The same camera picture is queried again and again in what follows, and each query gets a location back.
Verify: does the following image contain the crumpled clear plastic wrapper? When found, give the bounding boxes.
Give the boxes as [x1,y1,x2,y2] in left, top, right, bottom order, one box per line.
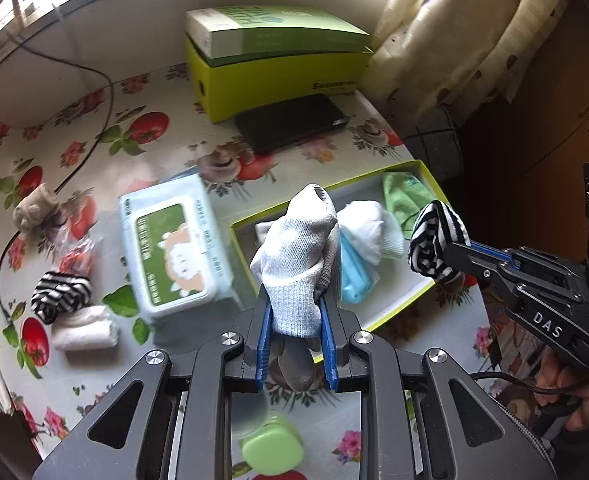
[53,230,98,282]

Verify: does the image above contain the beige rolled socks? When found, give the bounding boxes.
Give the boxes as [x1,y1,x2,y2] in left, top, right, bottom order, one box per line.
[13,183,66,234]

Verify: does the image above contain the wooden cabinet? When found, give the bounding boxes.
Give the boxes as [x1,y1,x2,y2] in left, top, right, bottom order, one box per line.
[463,0,589,242]

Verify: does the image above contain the small white sock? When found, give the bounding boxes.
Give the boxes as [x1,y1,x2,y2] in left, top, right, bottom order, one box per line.
[337,200,406,265]

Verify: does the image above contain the black white striped sock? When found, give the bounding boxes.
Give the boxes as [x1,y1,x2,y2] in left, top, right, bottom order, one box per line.
[30,270,94,326]
[407,200,473,284]

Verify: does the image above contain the person's right hand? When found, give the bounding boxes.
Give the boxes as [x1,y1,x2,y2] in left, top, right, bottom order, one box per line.
[533,349,589,432]

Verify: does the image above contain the person's right forearm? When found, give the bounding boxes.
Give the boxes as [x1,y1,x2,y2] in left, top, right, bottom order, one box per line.
[539,410,589,480]

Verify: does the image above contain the wet wipes pack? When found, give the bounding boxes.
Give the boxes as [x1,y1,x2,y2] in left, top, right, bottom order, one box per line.
[118,174,236,319]

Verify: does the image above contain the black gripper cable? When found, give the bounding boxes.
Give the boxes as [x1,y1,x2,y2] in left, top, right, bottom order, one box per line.
[469,369,583,403]

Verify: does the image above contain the cream dotted curtain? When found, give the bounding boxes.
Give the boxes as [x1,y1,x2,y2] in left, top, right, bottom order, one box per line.
[369,0,576,117]

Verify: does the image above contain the floral plastic tablecloth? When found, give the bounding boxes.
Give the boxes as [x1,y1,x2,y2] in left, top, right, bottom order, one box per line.
[0,62,506,480]

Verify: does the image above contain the white rolled towel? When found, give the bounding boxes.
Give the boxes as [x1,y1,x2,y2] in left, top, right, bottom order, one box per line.
[51,305,120,352]

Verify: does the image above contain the black power bank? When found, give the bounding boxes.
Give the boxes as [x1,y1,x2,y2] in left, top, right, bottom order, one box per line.
[234,92,351,156]

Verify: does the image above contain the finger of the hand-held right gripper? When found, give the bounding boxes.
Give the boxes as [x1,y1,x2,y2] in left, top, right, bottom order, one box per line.
[469,240,584,288]
[441,242,521,307]

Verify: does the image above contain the light green towel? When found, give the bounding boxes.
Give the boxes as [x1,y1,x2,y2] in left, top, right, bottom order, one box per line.
[381,172,428,234]

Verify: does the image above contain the yellow-green box tray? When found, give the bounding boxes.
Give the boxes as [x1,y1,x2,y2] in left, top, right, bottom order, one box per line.
[229,158,448,365]

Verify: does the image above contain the blue face mask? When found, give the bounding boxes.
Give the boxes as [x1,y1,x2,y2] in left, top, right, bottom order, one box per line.
[339,237,381,305]

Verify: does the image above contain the white and green flat box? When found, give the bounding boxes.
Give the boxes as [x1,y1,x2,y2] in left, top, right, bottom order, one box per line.
[184,4,373,69]

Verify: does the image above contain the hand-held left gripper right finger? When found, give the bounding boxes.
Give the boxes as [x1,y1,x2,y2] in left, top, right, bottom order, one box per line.
[319,296,558,480]

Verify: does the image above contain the grey sock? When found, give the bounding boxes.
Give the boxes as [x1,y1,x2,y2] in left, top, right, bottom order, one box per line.
[249,183,342,391]

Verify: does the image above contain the yellow-green cardboard box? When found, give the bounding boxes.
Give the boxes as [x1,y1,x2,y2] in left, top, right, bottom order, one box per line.
[184,35,376,125]

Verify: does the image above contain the green soap box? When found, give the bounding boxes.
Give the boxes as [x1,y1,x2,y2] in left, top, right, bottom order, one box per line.
[241,412,306,476]

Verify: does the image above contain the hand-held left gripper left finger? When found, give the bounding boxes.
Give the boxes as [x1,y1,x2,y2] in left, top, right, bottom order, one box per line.
[32,296,274,480]

